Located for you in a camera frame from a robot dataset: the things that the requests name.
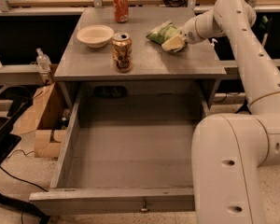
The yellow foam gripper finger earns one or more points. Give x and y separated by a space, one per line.
174 44

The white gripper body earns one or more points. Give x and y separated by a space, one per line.
188 34

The green jalapeno chip bag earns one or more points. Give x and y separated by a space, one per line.
163 32

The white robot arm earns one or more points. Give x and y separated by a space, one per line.
228 149

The open grey top drawer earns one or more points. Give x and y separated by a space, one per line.
120 152

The metal drawer knob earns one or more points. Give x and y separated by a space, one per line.
144 208

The small white pump bottle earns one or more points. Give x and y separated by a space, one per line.
213 42

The gold soda can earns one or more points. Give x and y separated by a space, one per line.
122 52

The grey wooden cabinet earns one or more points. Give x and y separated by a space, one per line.
81 63

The orange soda can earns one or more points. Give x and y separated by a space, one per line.
121 10

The white bowl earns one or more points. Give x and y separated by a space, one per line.
95 36

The clear sanitizer bottle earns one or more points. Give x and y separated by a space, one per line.
43 60

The cardboard box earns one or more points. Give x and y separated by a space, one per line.
44 114

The wooden block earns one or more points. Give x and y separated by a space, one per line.
48 143

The black chair frame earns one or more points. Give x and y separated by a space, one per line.
21 99

